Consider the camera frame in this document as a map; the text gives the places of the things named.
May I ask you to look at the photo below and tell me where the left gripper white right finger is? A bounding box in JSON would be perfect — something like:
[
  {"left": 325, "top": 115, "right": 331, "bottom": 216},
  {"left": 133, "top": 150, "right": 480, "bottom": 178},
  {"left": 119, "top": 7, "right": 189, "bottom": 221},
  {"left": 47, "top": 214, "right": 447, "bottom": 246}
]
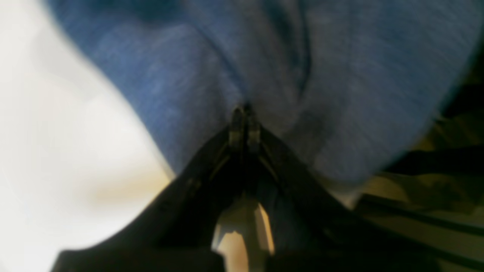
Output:
[{"left": 246, "top": 107, "right": 442, "bottom": 272}]

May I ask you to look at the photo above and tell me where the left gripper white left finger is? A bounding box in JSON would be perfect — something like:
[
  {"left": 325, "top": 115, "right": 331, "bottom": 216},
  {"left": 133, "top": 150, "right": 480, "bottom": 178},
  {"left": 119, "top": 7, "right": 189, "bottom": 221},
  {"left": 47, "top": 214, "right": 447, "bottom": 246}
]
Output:
[{"left": 52, "top": 108, "right": 246, "bottom": 272}]

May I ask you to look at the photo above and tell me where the blue-grey T-shirt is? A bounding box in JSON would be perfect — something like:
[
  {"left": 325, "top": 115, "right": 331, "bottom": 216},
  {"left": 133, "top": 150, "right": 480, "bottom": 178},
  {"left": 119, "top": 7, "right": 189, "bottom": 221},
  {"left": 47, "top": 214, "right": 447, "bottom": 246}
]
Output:
[{"left": 47, "top": 0, "right": 483, "bottom": 184}]

